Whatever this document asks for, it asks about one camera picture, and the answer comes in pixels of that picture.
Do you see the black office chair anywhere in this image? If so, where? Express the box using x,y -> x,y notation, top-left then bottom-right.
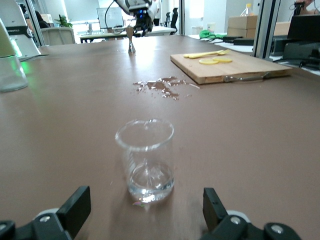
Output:
162,7 -> 180,29

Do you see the lemon slice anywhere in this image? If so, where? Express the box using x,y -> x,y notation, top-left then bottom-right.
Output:
198,58 -> 220,66
212,56 -> 233,64

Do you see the green sleeved glass bottle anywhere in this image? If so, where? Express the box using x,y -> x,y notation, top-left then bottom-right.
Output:
0,17 -> 29,93

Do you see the wooden cutting board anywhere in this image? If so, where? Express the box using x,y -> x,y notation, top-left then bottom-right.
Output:
170,51 -> 293,85

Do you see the potted green plant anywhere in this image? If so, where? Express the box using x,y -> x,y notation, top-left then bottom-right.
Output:
54,14 -> 74,29

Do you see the grey office chair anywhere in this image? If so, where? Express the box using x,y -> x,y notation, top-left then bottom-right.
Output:
40,26 -> 76,46

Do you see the white office table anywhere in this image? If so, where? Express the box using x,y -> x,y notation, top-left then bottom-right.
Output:
79,26 -> 177,44

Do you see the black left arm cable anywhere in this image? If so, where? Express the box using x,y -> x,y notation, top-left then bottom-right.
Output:
104,0 -> 119,29

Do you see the cardboard box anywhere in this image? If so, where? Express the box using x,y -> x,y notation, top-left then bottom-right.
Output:
227,15 -> 258,40

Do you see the brown table cover sheet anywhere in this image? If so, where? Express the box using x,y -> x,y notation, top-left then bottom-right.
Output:
0,34 -> 320,240

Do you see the whiteboard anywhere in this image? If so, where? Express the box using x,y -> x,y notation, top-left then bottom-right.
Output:
96,7 -> 125,28

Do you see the yellow plastic fork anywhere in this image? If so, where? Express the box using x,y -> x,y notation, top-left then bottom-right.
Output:
187,49 -> 232,60

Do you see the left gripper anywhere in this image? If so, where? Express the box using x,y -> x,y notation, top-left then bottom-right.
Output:
127,6 -> 154,37

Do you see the green cloth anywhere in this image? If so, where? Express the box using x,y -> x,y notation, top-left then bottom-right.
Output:
199,29 -> 226,41

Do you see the aluminium frame post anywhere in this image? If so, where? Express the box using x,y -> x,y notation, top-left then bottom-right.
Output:
252,0 -> 277,60

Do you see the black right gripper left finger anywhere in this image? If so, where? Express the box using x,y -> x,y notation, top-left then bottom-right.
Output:
0,185 -> 92,240

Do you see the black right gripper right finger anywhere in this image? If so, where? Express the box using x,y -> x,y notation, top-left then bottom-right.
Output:
199,187 -> 304,240

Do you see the steel double jigger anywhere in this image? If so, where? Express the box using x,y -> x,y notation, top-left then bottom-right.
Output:
124,26 -> 137,54

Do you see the clear glass beaker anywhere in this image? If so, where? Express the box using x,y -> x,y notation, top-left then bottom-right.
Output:
114,118 -> 175,204

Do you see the black monitor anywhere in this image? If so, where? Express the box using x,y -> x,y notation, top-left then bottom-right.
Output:
286,14 -> 320,40

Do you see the yellow plastic knife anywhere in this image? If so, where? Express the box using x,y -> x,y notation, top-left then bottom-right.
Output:
183,50 -> 225,58

